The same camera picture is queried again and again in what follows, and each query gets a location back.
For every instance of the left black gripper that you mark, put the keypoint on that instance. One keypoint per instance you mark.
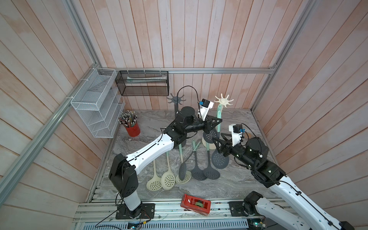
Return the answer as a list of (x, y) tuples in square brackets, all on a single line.
[(208, 122)]

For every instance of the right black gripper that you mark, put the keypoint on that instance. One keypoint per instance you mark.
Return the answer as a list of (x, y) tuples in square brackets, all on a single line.
[(225, 145)]

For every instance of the grey skimmer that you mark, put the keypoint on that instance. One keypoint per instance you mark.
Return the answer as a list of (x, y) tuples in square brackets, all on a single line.
[(197, 173), (218, 160), (210, 172), (208, 137)]

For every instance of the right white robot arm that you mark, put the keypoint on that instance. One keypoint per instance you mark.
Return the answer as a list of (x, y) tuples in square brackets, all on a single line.
[(309, 215)]

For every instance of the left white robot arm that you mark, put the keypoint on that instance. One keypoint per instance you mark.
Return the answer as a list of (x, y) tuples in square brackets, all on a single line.
[(124, 169)]

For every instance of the cream skimmer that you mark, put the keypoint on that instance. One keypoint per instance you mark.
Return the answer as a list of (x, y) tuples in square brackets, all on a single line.
[(168, 178), (154, 183), (183, 175)]

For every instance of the dark grey utensil rack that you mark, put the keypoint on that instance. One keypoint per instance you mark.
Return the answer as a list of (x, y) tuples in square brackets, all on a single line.
[(175, 103)]

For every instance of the cream skimmer far left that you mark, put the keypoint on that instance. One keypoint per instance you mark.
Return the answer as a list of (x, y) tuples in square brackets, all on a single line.
[(154, 183)]

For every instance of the grey solid spoon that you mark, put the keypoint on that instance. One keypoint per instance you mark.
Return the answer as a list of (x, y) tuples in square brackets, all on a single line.
[(184, 175)]

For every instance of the red tape dispenser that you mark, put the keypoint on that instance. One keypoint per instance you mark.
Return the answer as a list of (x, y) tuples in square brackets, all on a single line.
[(195, 204)]

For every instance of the red pencil cup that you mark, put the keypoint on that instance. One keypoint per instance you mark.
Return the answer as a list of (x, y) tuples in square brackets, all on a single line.
[(129, 120)]

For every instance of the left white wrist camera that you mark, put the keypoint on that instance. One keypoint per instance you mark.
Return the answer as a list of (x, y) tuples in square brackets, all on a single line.
[(204, 107)]

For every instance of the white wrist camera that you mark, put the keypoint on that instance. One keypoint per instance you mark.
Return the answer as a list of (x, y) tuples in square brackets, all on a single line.
[(204, 107), (236, 133)]

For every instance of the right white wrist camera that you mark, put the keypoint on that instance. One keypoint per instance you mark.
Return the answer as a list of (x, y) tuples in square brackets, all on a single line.
[(236, 133)]

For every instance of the aluminium frame rail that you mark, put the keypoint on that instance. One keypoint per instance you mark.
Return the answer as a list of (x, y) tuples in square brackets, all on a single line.
[(221, 70)]

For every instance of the black mesh wall basket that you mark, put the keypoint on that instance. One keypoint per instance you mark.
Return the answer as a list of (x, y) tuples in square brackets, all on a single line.
[(143, 83)]

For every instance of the white wire mesh shelf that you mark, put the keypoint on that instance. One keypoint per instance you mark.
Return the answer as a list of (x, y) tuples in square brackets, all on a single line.
[(98, 103)]

